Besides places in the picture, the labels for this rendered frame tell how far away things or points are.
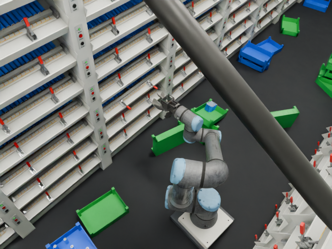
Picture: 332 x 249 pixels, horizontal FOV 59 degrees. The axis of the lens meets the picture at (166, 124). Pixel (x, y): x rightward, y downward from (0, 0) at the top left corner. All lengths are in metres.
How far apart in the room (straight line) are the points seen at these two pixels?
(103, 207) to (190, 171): 1.08
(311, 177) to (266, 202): 2.11
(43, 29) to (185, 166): 0.83
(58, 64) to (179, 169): 0.75
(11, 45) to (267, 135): 1.18
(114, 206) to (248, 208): 0.98
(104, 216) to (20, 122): 0.97
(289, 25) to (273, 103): 1.39
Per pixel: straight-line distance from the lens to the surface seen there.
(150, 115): 2.46
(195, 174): 1.29
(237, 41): 3.32
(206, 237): 2.06
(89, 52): 1.55
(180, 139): 2.41
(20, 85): 1.45
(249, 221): 2.29
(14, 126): 1.56
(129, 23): 1.72
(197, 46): 0.26
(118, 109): 2.01
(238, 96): 0.26
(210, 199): 1.87
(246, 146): 2.60
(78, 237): 1.85
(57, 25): 1.40
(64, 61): 1.51
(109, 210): 2.22
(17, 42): 1.35
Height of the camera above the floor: 2.05
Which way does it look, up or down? 52 degrees down
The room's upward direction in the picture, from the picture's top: 5 degrees clockwise
